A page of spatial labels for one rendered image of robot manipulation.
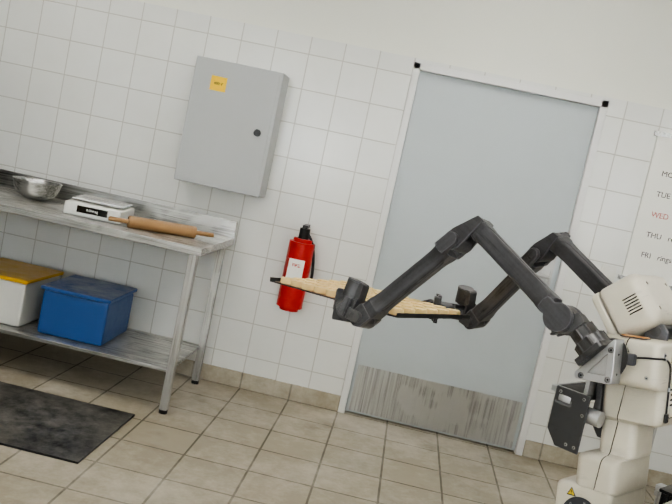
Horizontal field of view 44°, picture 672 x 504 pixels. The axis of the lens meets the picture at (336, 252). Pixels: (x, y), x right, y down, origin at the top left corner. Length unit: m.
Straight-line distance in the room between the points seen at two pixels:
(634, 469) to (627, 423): 0.14
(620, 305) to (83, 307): 2.99
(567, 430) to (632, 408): 0.18
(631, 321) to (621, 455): 0.36
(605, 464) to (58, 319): 3.08
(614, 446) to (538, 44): 2.96
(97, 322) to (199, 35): 1.74
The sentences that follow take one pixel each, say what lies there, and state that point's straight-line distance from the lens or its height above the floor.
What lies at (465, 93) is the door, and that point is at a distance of 4.84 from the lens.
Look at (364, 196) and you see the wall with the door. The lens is 4.79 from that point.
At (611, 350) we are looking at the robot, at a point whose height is 1.13.
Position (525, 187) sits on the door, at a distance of 4.85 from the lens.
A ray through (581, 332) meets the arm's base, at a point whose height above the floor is 1.15.
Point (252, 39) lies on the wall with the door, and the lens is 4.94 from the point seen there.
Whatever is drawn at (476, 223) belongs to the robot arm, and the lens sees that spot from 2.35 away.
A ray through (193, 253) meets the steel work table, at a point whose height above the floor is 0.85.
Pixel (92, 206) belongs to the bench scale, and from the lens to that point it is 4.50.
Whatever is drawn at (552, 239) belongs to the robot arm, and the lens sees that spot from 2.74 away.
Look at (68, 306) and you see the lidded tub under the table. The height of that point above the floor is 0.41.
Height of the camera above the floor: 1.45
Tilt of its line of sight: 6 degrees down
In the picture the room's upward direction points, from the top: 12 degrees clockwise
